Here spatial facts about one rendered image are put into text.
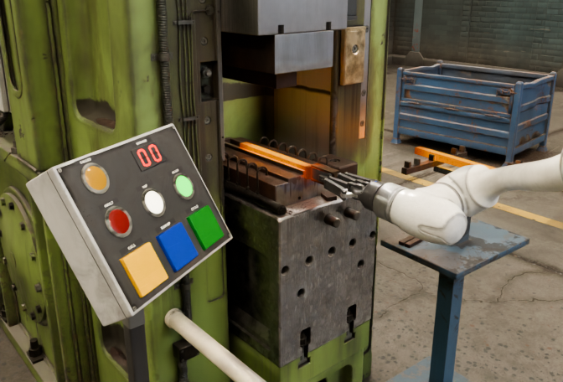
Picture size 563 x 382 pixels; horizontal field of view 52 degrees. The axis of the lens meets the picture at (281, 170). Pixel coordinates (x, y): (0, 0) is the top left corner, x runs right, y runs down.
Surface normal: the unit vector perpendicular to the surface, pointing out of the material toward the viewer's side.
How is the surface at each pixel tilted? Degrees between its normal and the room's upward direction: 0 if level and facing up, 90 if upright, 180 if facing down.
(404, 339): 0
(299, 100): 90
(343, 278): 90
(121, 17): 89
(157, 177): 60
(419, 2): 90
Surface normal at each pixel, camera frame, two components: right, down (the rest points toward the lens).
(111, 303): -0.42, 0.29
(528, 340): 0.00, -0.95
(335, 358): 0.65, 0.24
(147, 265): 0.79, -0.36
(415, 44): -0.77, 0.20
